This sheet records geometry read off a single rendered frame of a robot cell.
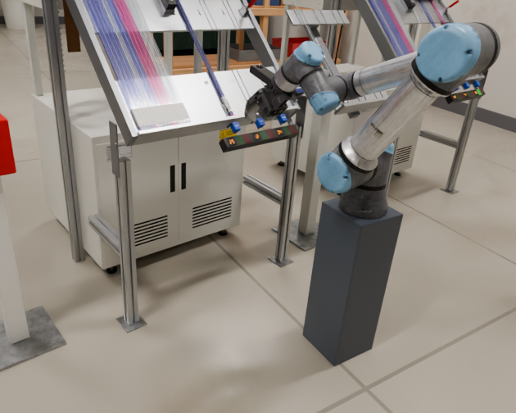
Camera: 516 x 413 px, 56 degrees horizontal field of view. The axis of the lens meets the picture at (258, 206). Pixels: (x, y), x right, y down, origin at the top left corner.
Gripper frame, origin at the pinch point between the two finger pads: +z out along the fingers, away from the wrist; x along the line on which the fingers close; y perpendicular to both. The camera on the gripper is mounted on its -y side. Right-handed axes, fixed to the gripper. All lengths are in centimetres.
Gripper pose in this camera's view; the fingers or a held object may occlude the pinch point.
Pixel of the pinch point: (249, 111)
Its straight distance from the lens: 162.6
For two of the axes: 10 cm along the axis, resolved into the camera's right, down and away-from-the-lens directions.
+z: -4.9, 3.8, 7.9
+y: 4.1, 8.9, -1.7
